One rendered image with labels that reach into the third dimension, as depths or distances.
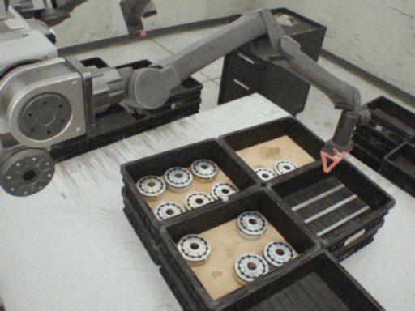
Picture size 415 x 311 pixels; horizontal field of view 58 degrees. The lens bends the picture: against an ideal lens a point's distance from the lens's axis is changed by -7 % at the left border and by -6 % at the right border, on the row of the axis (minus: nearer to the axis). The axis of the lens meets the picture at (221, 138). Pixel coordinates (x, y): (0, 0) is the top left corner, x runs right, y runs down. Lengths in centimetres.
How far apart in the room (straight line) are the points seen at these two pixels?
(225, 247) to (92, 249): 46
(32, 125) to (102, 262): 79
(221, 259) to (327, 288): 34
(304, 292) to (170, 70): 78
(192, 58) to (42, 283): 88
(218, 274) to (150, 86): 66
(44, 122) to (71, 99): 6
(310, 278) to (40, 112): 93
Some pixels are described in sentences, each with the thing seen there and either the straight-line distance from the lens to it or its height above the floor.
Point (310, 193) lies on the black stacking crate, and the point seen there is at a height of 83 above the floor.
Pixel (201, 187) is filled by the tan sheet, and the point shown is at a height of 83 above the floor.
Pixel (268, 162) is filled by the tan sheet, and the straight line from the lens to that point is 161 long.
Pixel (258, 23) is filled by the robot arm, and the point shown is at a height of 152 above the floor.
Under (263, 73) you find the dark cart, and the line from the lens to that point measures 279.
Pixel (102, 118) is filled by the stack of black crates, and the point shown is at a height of 38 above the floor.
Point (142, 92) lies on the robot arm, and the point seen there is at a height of 145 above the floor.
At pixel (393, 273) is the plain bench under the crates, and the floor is 70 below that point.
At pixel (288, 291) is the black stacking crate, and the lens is 122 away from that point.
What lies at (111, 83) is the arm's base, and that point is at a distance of 73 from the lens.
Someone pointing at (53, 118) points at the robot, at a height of 144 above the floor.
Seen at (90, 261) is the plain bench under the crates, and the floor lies 70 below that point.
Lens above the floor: 183
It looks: 36 degrees down
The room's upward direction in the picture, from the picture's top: 9 degrees clockwise
